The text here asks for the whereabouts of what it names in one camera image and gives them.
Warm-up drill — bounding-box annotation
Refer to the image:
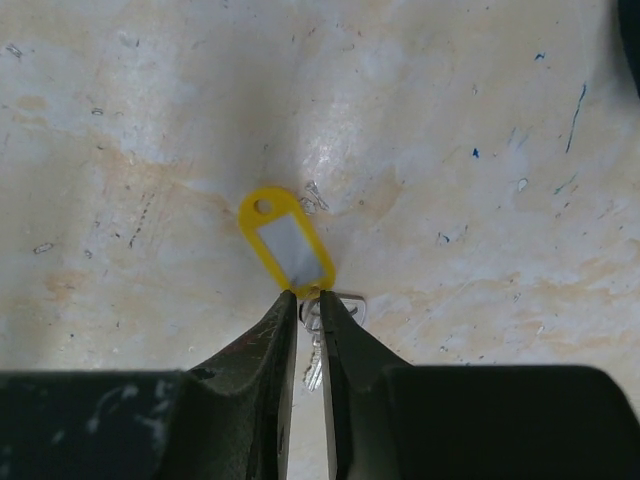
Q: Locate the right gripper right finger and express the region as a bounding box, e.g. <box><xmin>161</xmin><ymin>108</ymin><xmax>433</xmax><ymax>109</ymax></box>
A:
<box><xmin>320</xmin><ymin>291</ymin><xmax>639</xmax><ymax>479</ymax></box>

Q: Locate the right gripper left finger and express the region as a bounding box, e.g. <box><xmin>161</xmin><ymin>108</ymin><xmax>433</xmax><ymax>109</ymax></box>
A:
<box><xmin>1</xmin><ymin>291</ymin><xmax>297</xmax><ymax>479</ymax></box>

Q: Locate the yellow key tag with key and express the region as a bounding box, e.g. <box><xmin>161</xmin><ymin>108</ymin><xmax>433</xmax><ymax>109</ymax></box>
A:
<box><xmin>238</xmin><ymin>187</ymin><xmax>336</xmax><ymax>391</ymax></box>

